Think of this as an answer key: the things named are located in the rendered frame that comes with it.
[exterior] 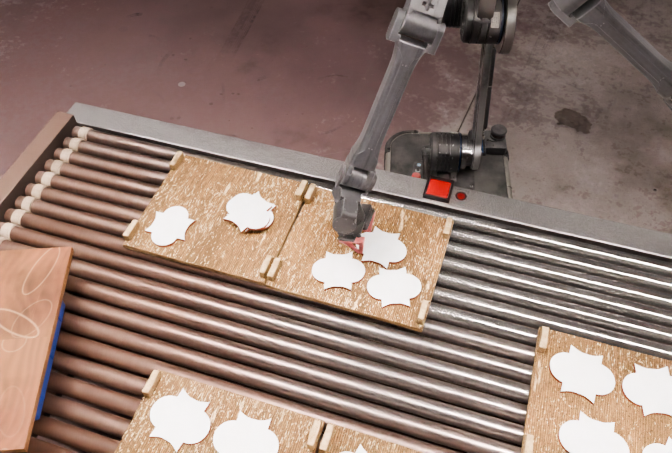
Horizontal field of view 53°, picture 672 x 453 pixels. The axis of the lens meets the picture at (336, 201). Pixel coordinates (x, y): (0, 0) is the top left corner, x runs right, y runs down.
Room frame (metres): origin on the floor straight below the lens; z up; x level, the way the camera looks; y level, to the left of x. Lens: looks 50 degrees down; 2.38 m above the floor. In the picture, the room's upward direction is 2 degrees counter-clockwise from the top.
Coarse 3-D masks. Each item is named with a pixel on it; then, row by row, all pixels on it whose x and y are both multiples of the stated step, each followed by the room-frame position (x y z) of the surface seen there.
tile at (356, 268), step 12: (324, 264) 0.97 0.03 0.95; (336, 264) 0.97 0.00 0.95; (348, 264) 0.97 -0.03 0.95; (360, 264) 0.97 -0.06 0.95; (324, 276) 0.94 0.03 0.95; (336, 276) 0.93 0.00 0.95; (348, 276) 0.93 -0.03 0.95; (360, 276) 0.93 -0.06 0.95; (324, 288) 0.90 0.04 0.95; (348, 288) 0.90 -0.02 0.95
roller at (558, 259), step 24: (72, 144) 1.46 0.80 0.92; (96, 144) 1.46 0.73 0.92; (168, 168) 1.35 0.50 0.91; (456, 240) 1.07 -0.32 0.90; (480, 240) 1.05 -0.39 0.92; (504, 240) 1.05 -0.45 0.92; (552, 264) 0.98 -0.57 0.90; (576, 264) 0.97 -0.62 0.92; (600, 264) 0.96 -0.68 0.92; (648, 288) 0.90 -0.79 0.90
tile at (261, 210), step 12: (228, 204) 1.17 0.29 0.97; (240, 204) 1.16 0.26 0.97; (252, 204) 1.16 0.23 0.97; (264, 204) 1.16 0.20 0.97; (228, 216) 1.12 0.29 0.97; (240, 216) 1.12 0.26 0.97; (252, 216) 1.12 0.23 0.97; (264, 216) 1.12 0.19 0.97; (240, 228) 1.08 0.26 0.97; (252, 228) 1.08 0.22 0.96
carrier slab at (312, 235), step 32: (320, 192) 1.22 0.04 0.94; (320, 224) 1.11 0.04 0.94; (384, 224) 1.10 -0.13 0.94; (416, 224) 1.10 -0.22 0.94; (288, 256) 1.01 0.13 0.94; (320, 256) 1.00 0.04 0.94; (352, 256) 1.00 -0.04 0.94; (416, 256) 1.00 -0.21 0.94; (288, 288) 0.91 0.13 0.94; (320, 288) 0.91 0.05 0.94; (352, 288) 0.90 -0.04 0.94; (384, 320) 0.81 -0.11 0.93; (416, 320) 0.81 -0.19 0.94
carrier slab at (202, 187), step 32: (192, 160) 1.36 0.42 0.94; (160, 192) 1.24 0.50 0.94; (192, 192) 1.24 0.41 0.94; (224, 192) 1.23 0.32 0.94; (256, 192) 1.23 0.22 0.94; (288, 192) 1.23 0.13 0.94; (224, 224) 1.12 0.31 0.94; (288, 224) 1.11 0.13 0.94; (160, 256) 1.03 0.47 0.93; (192, 256) 1.02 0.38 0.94; (224, 256) 1.01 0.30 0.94; (256, 256) 1.01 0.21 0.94
